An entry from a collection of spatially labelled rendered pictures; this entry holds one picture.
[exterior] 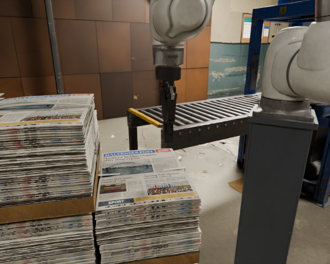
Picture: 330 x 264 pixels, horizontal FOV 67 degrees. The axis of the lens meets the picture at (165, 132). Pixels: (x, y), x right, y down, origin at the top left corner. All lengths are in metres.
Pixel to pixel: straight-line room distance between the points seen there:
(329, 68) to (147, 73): 4.17
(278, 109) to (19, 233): 0.81
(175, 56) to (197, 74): 4.59
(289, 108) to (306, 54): 0.21
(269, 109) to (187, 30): 0.47
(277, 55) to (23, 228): 0.84
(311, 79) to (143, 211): 0.54
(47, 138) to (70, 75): 3.73
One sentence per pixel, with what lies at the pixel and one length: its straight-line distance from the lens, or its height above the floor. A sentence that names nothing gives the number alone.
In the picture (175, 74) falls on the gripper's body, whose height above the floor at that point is 1.15.
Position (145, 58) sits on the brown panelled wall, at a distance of 4.67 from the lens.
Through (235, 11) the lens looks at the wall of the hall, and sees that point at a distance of 6.04.
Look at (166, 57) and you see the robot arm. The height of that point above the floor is 1.19.
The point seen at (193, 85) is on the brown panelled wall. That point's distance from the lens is 5.27.
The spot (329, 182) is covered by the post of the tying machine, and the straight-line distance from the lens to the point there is 2.39.
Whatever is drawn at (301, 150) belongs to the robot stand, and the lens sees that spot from 0.91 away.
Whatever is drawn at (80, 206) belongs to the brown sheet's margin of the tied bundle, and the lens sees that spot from 0.65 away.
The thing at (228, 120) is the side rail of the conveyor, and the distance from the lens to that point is 1.55.
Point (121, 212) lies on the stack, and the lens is 0.69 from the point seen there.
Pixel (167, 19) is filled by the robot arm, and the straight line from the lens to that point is 0.53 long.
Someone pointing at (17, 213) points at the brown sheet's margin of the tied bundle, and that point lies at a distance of 0.68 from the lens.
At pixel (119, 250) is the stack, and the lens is 0.76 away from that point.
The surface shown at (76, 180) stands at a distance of 0.62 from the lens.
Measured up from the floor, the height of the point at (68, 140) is 1.03.
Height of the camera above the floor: 1.22
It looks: 19 degrees down
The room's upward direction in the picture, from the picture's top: straight up
